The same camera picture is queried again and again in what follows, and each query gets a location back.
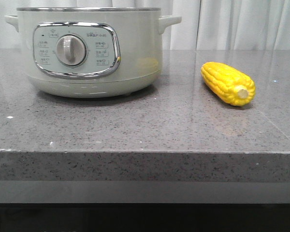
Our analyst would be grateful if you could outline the pale green electric cooking pot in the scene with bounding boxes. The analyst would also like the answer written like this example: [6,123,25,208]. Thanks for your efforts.
[5,7,182,98]

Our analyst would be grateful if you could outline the yellow corn cob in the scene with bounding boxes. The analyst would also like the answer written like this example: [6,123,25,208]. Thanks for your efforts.
[201,62,256,106]

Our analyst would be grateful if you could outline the white curtain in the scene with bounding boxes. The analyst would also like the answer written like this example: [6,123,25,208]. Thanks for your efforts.
[0,0,290,50]

